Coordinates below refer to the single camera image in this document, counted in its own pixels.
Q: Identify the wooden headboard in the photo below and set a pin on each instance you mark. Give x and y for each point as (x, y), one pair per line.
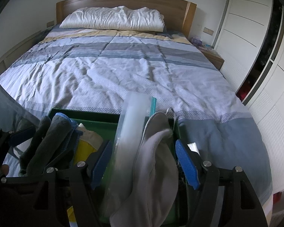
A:
(178, 14)

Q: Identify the white wardrobe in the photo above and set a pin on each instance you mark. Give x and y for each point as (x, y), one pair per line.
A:
(251, 42)

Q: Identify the green tray box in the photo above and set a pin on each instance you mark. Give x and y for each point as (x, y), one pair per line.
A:
(105, 125)

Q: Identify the dark grey blue-edged cloth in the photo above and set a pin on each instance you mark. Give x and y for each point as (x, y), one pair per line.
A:
(53, 137)

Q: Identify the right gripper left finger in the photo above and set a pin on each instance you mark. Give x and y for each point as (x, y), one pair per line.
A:
(76, 185)

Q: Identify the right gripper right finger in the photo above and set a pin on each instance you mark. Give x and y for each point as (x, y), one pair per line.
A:
(210, 190)

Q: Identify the translucent plastic divider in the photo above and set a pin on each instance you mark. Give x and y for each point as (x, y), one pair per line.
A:
(136, 110)

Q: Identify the right wooden nightstand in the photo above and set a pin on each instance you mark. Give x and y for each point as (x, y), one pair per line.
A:
(208, 52)

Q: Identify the white pillow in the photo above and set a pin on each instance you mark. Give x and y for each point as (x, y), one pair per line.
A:
(117, 18)

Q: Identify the dark grey cylindrical bin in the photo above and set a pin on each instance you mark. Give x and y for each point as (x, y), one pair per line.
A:
(14, 117)

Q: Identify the striped bed duvet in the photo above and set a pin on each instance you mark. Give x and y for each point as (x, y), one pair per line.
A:
(93, 70)

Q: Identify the grey fleece cloth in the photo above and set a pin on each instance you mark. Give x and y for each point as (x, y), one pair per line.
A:
(155, 178)

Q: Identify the yellow white cloth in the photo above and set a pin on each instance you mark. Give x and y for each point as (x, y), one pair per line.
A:
(89, 142)

